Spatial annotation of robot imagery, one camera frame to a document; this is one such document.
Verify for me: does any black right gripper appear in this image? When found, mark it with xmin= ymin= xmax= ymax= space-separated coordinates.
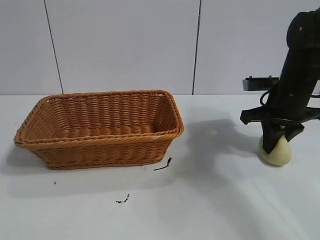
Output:
xmin=240 ymin=47 xmax=320 ymax=155

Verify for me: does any pale yellow egg yolk pastry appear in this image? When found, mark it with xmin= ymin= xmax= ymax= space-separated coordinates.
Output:
xmin=258 ymin=136 xmax=293 ymax=167

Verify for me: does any brown woven wicker basket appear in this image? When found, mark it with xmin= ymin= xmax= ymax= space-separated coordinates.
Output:
xmin=14 ymin=89 xmax=185 ymax=171

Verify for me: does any black camera cable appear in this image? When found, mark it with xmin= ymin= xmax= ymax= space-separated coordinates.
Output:
xmin=259 ymin=86 xmax=277 ymax=107

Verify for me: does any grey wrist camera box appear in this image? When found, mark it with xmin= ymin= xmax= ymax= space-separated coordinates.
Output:
xmin=242 ymin=75 xmax=280 ymax=92

